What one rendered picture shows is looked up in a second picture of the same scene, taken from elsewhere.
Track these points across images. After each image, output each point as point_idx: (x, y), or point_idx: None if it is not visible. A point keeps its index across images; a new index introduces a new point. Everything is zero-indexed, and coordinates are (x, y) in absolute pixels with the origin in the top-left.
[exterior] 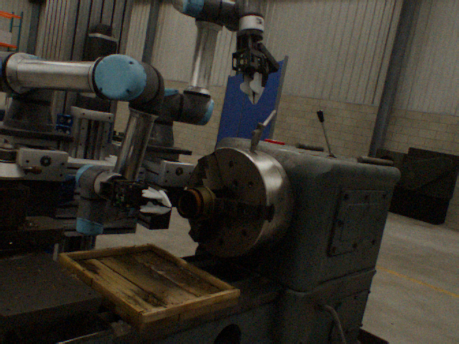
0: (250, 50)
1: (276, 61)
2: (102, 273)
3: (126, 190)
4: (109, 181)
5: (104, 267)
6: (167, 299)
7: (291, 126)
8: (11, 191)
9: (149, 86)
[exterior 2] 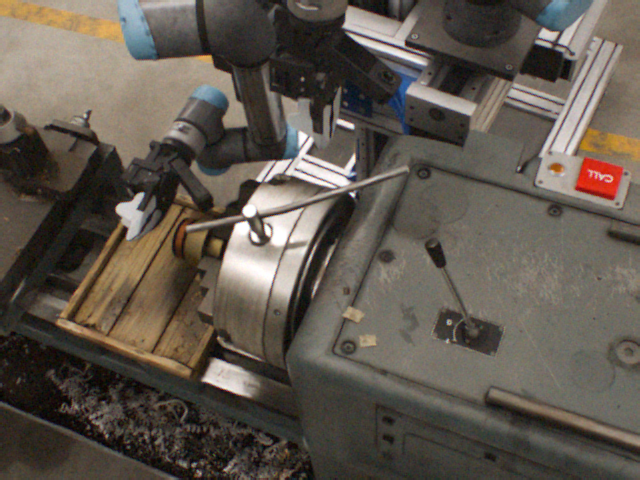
0: (269, 61)
1: (377, 85)
2: (147, 236)
3: (124, 184)
4: (158, 146)
5: (164, 228)
6: (126, 319)
7: None
8: (1, 150)
9: (173, 49)
